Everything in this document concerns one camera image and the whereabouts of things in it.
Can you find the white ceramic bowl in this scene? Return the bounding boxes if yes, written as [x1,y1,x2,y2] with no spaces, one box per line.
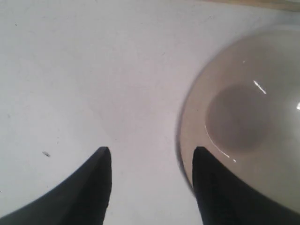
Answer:
[179,26,300,212]

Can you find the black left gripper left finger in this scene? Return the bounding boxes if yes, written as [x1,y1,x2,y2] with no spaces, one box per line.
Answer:
[0,147,111,225]

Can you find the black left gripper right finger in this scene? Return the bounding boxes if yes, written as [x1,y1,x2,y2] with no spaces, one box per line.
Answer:
[192,147,300,225]

